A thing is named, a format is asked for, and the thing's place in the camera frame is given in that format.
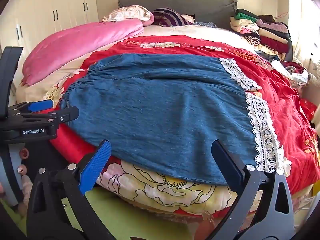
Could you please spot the blue patterned cloth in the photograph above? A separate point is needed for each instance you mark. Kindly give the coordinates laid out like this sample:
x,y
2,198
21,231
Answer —
x,y
206,24

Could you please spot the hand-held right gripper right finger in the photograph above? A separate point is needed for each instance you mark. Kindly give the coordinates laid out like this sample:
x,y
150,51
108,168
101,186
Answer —
x,y
225,161

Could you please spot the blue pants with lace trim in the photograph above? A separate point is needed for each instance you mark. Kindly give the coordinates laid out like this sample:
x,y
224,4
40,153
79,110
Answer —
x,y
160,110

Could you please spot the cream floral pillow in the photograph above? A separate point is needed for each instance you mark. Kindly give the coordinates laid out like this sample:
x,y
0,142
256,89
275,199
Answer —
x,y
127,12

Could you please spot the white garment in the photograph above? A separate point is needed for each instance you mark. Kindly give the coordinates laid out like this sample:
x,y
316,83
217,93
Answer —
x,y
297,77

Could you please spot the pink quilt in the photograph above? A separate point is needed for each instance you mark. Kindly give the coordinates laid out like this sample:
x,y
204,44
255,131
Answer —
x,y
75,42

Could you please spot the cream wardrobe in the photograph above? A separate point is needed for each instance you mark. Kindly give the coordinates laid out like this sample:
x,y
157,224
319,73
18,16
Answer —
x,y
50,0

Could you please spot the red floral blanket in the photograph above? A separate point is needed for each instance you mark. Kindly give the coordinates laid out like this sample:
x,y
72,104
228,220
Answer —
x,y
282,100

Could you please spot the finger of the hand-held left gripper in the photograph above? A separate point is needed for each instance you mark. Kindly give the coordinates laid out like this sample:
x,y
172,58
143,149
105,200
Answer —
x,y
62,116
40,105

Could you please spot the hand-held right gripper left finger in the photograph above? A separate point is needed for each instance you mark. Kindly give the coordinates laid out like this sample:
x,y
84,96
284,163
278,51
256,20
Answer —
x,y
96,166

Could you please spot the person's left hand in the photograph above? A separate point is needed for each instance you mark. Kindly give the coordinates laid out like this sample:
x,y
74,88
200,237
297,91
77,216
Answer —
x,y
23,153

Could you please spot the lime green panel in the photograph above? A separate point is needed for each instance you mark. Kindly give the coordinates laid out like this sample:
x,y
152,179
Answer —
x,y
130,217

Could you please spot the purple striped pillow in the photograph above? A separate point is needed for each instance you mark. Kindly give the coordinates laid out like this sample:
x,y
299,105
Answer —
x,y
170,17

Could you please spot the grey headboard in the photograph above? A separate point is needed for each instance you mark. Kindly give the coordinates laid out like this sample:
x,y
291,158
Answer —
x,y
200,5

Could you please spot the stack of folded clothes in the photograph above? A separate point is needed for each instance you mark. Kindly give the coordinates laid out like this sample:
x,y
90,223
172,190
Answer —
x,y
270,37

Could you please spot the cream curtain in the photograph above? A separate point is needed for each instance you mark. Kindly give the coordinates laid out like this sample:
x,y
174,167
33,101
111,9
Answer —
x,y
307,30

